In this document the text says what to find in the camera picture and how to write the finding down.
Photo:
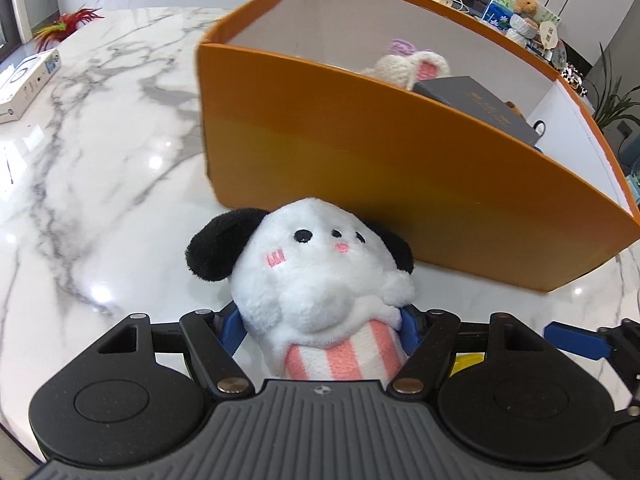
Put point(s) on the red and green feather toy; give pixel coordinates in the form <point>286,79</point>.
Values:
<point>67,22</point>

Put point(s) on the dark grey flat box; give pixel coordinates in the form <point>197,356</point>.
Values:
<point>475,105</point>

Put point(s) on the white plush dog black ears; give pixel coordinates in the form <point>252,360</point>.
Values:
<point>310,270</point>

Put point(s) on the crochet white bunny toy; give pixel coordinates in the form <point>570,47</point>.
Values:
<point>395,67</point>

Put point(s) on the thin metal stick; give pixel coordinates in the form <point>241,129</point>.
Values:
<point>7,170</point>

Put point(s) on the large orange cardboard box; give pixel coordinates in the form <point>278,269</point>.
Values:
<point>350,150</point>

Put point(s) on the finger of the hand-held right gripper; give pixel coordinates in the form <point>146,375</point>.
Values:
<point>627,415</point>
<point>575,340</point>

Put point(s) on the small brown teddy bear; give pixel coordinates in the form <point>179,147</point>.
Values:
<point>527,4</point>

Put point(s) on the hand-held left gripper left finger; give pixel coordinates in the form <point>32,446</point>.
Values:
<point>231,332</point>

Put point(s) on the yellow toy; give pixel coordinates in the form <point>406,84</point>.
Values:
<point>467,362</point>

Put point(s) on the cow print figure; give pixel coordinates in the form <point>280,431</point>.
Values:
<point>574,75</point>

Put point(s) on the white flat device box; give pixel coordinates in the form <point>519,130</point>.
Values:
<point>25,85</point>

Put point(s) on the blue flower picture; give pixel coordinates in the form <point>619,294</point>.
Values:
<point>502,7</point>

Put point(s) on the round paper fan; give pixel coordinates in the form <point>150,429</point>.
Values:
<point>549,35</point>

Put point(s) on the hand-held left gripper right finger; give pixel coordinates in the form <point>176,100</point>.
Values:
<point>411,332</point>

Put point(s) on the potted plant in black pot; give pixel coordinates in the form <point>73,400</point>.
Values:
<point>615,100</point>

